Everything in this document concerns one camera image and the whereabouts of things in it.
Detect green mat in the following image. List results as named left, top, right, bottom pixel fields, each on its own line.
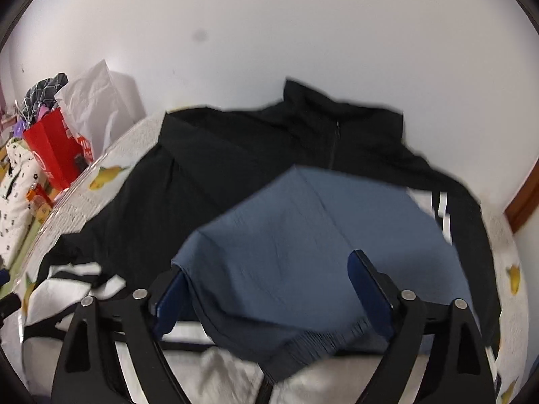
left=0, top=219, right=47, bottom=301

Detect purple item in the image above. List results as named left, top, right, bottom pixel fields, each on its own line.
left=12, top=108, right=49, bottom=137

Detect black checked cloth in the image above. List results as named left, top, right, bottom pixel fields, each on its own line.
left=17, top=73, right=69, bottom=124

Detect white plastic bag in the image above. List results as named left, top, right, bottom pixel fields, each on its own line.
left=55, top=59, right=147, bottom=161

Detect blue-grey garment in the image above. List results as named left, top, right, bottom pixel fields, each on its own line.
left=172, top=166, right=481, bottom=381

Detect black jacket with white stripes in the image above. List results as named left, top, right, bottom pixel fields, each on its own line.
left=21, top=78, right=504, bottom=371

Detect brown wooden door frame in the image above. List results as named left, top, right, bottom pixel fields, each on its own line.
left=503, top=168, right=539, bottom=233

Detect white fruit print bed sheet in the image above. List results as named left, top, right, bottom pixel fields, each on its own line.
left=17, top=113, right=532, bottom=404

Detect red paper bag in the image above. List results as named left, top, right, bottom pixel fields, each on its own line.
left=23, top=107, right=94, bottom=192

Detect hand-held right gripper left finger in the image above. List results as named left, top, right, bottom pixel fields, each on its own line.
left=51, top=261, right=195, bottom=404

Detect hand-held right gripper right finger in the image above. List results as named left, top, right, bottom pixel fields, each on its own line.
left=347, top=249, right=496, bottom=404

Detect orange packets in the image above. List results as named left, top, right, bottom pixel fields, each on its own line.
left=25, top=183, right=60, bottom=225

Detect white black-dotted cloth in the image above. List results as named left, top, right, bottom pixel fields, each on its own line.
left=0, top=137, right=43, bottom=262

